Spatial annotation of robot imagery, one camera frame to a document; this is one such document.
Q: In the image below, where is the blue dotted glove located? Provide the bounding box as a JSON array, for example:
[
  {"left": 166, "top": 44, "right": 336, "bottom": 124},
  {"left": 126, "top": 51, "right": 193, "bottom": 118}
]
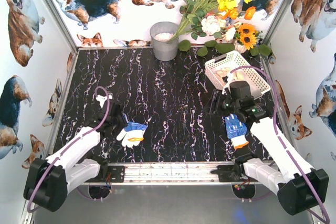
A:
[
  {"left": 225, "top": 114, "right": 249, "bottom": 149},
  {"left": 116, "top": 114, "right": 148, "bottom": 148}
]

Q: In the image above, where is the cream rubber glove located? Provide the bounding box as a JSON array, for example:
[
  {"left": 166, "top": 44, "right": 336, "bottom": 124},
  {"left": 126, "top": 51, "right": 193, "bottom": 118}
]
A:
[{"left": 214, "top": 68, "right": 246, "bottom": 85}]

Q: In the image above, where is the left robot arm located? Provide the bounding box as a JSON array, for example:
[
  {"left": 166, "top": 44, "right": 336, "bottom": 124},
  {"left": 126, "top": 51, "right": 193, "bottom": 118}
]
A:
[{"left": 24, "top": 99, "right": 127, "bottom": 213}]

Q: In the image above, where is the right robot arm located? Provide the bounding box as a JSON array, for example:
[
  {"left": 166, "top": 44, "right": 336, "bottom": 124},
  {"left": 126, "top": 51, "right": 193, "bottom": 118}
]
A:
[{"left": 205, "top": 81, "right": 329, "bottom": 215}]

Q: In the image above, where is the white plastic storage basket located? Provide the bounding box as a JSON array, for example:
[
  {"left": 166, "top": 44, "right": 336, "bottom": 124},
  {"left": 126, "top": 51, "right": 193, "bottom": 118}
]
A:
[{"left": 205, "top": 50, "right": 272, "bottom": 103}]

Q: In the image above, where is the grey metal bucket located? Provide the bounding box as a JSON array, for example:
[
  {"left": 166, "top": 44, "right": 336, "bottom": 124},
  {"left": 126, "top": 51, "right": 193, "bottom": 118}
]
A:
[{"left": 150, "top": 22, "right": 179, "bottom": 61}]

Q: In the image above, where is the artificial flower bouquet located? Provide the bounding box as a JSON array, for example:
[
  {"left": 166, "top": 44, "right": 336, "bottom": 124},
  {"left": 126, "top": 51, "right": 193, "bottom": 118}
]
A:
[{"left": 169, "top": 0, "right": 280, "bottom": 56}]

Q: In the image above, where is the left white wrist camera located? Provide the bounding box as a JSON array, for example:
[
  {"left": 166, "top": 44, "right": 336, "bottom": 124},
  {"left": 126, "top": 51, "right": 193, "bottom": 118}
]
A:
[{"left": 96, "top": 95, "right": 112, "bottom": 108}]

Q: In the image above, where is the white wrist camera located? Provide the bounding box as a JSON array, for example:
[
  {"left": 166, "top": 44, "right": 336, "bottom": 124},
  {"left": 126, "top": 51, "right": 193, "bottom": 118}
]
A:
[
  {"left": 222, "top": 75, "right": 233, "bottom": 94},
  {"left": 96, "top": 95, "right": 112, "bottom": 108}
]

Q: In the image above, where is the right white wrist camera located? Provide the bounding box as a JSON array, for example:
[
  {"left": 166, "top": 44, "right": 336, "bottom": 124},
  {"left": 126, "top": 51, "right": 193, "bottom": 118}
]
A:
[{"left": 222, "top": 75, "right": 233, "bottom": 94}]

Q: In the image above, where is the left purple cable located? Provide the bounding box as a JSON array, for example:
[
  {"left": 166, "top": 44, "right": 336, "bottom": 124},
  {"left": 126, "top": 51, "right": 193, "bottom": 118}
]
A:
[{"left": 27, "top": 86, "right": 111, "bottom": 214}]

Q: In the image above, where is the purple cable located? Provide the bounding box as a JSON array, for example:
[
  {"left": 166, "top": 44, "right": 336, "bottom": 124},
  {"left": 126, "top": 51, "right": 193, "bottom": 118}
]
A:
[
  {"left": 27, "top": 86, "right": 111, "bottom": 214},
  {"left": 227, "top": 66, "right": 330, "bottom": 224}
]

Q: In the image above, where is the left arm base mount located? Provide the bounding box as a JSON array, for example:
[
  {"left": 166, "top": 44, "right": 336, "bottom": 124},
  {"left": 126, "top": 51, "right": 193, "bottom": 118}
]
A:
[{"left": 86, "top": 165, "right": 125, "bottom": 183}]

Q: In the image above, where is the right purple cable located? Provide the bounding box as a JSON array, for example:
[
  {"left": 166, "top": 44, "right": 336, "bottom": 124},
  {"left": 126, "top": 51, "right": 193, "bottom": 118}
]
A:
[{"left": 227, "top": 66, "right": 330, "bottom": 224}]

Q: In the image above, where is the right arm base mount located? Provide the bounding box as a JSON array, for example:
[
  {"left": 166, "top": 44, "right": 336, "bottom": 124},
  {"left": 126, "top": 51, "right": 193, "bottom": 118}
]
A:
[{"left": 210, "top": 165, "right": 248, "bottom": 183}]

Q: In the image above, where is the aluminium front rail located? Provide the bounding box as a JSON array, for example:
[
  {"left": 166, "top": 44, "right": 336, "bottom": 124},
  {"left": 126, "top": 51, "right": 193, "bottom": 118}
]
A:
[{"left": 30, "top": 162, "right": 313, "bottom": 186}]

